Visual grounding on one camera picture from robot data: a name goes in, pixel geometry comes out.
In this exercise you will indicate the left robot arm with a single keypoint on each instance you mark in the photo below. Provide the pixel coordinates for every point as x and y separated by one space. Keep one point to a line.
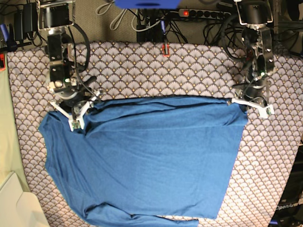
254 16

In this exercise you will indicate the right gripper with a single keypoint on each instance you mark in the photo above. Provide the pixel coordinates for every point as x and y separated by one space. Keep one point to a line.
70 88

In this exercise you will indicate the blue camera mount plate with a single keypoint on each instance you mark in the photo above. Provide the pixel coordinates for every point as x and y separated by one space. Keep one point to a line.
147 4

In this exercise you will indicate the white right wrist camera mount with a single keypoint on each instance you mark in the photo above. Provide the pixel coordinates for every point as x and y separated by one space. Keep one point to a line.
75 106

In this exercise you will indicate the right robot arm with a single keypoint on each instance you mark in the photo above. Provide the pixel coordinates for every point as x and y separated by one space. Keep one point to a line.
56 17

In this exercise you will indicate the black power strip red switch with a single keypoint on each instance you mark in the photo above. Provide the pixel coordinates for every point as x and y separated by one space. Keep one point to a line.
203 14

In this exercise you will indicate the black OpenArm case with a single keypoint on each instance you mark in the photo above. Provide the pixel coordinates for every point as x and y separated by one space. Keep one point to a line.
289 212

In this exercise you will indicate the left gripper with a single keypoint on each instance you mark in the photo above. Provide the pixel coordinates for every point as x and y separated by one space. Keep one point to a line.
251 94

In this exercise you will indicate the blue long-sleeve T-shirt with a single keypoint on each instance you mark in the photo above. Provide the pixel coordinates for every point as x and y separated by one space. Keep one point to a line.
146 162

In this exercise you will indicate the red table clamp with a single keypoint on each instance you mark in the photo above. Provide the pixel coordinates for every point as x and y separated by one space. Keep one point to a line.
165 50

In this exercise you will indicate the light green cloth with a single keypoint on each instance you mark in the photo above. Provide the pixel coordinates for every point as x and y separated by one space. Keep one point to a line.
10 155

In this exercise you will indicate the blue handled clamp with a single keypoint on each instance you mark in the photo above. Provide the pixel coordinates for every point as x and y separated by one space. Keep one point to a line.
8 35

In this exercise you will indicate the fan-patterned tablecloth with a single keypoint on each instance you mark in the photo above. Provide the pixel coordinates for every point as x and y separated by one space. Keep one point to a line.
268 147

